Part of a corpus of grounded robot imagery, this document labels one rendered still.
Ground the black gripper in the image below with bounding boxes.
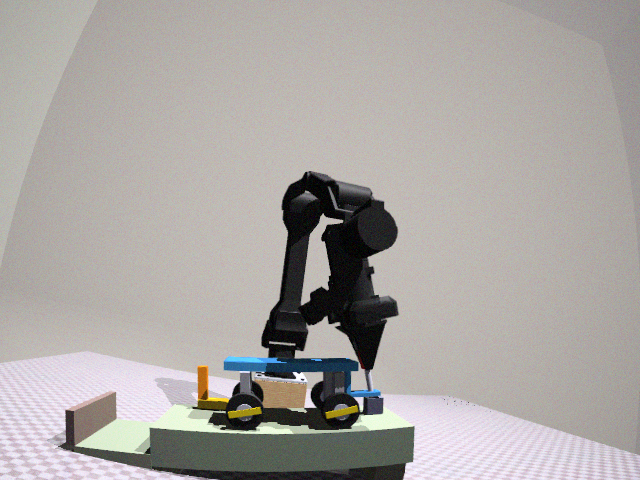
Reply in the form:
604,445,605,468
327,261,399,371

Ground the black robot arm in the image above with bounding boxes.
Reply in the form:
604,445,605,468
261,171,398,359

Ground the red-headed metal pin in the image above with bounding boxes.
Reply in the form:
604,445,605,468
358,352,374,392

